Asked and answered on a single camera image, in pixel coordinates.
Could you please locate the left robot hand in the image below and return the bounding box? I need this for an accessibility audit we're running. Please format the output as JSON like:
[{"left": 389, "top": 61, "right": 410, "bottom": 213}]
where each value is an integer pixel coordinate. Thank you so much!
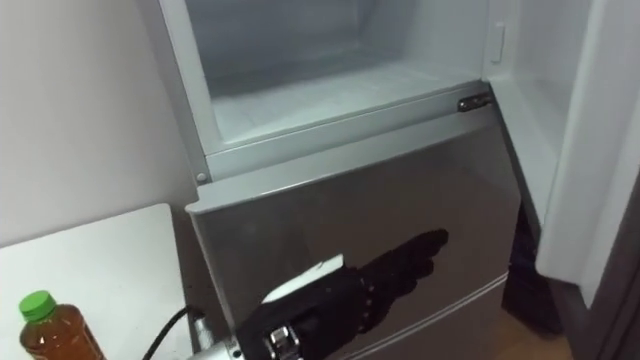
[{"left": 234, "top": 228, "right": 450, "bottom": 360}]

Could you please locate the grey fridge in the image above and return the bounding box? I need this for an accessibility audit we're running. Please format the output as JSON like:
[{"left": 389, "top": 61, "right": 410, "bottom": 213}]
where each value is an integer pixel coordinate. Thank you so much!
[{"left": 137, "top": 0, "right": 564, "bottom": 360}]

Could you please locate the white table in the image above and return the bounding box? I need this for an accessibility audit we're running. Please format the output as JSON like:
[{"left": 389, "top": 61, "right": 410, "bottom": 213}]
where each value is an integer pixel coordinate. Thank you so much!
[{"left": 0, "top": 202, "right": 194, "bottom": 360}]

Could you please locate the brown tea bottle green cap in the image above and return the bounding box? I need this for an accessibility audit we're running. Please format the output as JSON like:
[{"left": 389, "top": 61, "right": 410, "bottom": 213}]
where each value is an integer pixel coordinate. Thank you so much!
[{"left": 18, "top": 290, "right": 107, "bottom": 360}]

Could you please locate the open fridge door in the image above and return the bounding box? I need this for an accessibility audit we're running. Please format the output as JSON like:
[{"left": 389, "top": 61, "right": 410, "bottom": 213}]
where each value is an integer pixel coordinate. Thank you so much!
[{"left": 482, "top": 0, "right": 640, "bottom": 309}]

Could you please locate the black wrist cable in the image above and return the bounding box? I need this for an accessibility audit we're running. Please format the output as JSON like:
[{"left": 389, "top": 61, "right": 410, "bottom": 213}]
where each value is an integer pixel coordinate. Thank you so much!
[{"left": 141, "top": 305, "right": 206, "bottom": 360}]

